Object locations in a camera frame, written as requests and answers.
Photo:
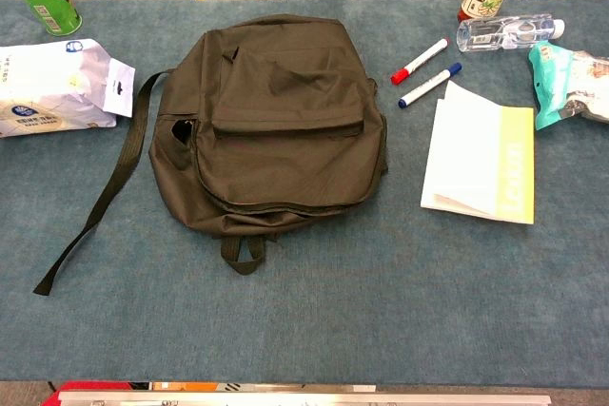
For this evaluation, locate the black fabric backpack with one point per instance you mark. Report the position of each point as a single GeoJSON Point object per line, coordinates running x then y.
{"type": "Point", "coordinates": [285, 140]}

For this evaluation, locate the white yellow Lexicon book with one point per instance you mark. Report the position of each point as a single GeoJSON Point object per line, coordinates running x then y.
{"type": "Point", "coordinates": [466, 159]}

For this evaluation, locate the red capped whiteboard marker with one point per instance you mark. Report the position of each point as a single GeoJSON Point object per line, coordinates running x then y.
{"type": "Point", "coordinates": [421, 60]}

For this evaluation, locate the blue capped whiteboard marker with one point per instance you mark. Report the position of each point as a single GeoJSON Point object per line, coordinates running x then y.
{"type": "Point", "coordinates": [430, 85]}

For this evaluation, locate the clear plastic pencil case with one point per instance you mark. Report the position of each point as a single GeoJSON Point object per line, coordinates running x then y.
{"type": "Point", "coordinates": [504, 34]}

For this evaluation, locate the teal snack packet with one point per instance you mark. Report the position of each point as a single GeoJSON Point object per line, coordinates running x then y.
{"type": "Point", "coordinates": [552, 87]}

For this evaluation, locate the white snack bag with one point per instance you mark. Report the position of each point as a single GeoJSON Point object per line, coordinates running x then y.
{"type": "Point", "coordinates": [47, 87]}

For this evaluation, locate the blue felt table cover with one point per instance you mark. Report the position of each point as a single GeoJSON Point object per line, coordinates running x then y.
{"type": "Point", "coordinates": [333, 306]}

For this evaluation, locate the red panel below table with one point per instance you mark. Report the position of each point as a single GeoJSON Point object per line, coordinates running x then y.
{"type": "Point", "coordinates": [85, 386]}

